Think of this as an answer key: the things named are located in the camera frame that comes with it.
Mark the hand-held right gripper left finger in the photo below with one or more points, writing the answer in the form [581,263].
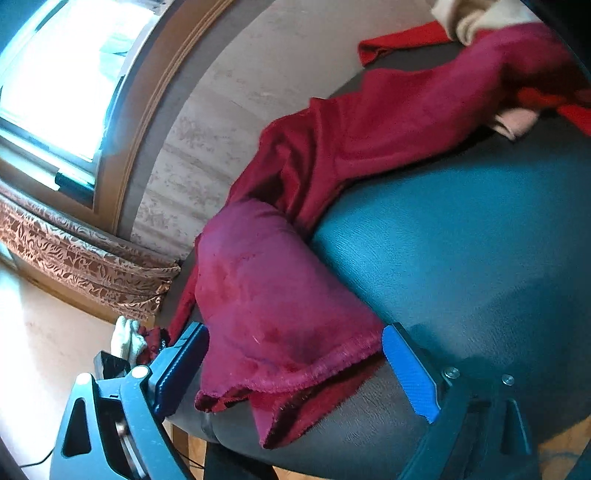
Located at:
[171,378]

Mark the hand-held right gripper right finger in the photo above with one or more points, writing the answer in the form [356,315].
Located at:
[408,374]

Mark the dark red garment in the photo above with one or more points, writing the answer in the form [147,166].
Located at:
[277,286]
[150,346]

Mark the black patterned folded garment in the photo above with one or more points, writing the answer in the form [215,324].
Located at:
[162,347]

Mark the dark red folded garment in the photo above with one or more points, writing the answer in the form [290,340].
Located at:
[150,346]

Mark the stack of folded cloths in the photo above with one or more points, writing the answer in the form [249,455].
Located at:
[125,337]

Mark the black charger box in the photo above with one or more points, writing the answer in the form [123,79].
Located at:
[111,362]

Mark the brown patterned curtain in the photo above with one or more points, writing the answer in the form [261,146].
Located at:
[78,258]

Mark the dark cylindrical object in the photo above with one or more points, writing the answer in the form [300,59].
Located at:
[76,187]

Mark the wooden framed window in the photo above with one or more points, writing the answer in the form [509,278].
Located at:
[60,74]

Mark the bright red garment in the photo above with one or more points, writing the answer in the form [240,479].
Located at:
[401,42]

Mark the cream garment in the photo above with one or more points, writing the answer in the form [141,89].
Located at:
[466,23]

